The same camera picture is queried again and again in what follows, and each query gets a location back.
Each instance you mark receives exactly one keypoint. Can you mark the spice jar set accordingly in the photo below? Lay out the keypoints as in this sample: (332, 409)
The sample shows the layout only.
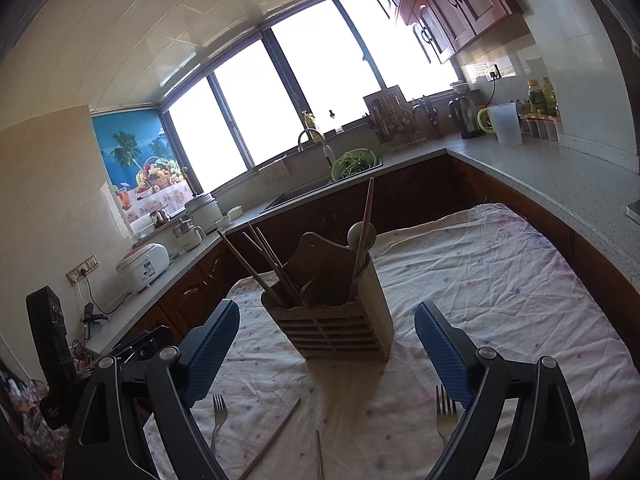
(542, 129)

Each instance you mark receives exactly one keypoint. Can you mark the wooden utensil holder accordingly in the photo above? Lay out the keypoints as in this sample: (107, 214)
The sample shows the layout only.
(340, 325)

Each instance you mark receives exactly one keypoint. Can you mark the small white bowl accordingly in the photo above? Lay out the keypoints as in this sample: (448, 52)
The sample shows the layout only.
(223, 221)
(235, 211)

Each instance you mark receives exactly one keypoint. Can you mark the metal dish rack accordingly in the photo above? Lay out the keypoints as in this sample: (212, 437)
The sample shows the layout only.
(390, 115)

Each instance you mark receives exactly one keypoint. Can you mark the green cup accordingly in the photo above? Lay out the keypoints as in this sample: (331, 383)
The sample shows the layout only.
(482, 121)

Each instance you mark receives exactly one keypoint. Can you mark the steel electric kettle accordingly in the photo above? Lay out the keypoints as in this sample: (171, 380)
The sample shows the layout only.
(465, 117)

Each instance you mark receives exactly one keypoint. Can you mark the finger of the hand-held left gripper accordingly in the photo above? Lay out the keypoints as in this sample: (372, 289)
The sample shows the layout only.
(145, 341)

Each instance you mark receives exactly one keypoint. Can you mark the small white kitchen appliance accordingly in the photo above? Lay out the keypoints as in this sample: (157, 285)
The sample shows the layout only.
(189, 237)

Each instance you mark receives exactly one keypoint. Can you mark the steel spoon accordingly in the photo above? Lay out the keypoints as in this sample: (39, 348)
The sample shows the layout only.
(362, 236)

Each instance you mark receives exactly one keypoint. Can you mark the kitchen sink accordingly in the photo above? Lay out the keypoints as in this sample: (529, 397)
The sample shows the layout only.
(300, 195)

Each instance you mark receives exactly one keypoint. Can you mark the yellow soap bottle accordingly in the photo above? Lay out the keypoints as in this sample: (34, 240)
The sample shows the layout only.
(310, 121)

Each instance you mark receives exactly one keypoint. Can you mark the white steamer pot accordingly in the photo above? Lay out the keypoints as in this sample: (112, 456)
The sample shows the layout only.
(202, 210)

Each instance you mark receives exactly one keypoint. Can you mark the white measuring jug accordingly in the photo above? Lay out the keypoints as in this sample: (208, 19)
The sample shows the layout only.
(507, 127)

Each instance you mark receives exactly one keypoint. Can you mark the white rice cooker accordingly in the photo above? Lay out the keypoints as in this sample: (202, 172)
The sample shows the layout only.
(145, 267)

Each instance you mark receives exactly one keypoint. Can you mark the wall socket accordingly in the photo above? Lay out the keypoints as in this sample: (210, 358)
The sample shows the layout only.
(492, 71)

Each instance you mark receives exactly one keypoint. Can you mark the chrome sink faucet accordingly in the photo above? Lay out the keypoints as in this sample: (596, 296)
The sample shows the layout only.
(327, 152)

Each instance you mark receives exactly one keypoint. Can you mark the steel fork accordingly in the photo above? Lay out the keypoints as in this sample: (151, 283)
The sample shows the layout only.
(219, 407)
(444, 415)

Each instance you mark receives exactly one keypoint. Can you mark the hanging dish towel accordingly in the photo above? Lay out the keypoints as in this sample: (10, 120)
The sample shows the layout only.
(275, 172)

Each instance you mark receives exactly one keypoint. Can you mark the kitchen window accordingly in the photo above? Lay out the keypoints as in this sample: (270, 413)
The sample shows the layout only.
(300, 85)

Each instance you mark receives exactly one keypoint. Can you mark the wooden chopstick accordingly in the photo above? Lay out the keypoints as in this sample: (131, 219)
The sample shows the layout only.
(318, 455)
(271, 250)
(272, 437)
(368, 210)
(262, 250)

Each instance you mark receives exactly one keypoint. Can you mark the grey kitchen countertop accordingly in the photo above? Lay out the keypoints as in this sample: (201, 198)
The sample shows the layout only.
(550, 170)

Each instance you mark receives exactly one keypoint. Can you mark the yellow cap bottle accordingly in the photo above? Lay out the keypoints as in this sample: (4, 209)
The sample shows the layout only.
(536, 97)
(549, 97)

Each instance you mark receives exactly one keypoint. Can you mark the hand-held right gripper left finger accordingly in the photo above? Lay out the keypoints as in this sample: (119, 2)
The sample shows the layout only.
(215, 345)

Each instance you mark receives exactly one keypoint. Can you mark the floral white tablecloth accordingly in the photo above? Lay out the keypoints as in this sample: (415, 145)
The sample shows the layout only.
(500, 285)

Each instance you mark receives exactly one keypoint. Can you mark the fruit and beach wall poster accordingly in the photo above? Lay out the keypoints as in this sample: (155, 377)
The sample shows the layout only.
(135, 160)

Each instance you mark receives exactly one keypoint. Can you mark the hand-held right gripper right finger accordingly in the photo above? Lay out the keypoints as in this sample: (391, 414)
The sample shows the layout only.
(440, 350)

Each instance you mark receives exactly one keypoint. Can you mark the white bowl on sill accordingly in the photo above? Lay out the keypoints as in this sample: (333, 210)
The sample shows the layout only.
(460, 87)

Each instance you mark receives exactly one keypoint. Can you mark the green colander with greens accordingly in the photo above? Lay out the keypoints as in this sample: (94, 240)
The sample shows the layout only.
(350, 165)

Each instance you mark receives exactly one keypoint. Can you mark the wall socket strip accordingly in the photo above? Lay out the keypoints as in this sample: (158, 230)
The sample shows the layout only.
(82, 270)

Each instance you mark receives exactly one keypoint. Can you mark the wooden upper cabinets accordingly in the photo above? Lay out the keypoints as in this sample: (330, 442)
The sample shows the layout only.
(465, 0)

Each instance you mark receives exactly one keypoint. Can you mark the dark wooden lower cabinets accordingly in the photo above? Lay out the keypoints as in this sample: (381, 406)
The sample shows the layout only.
(425, 185)

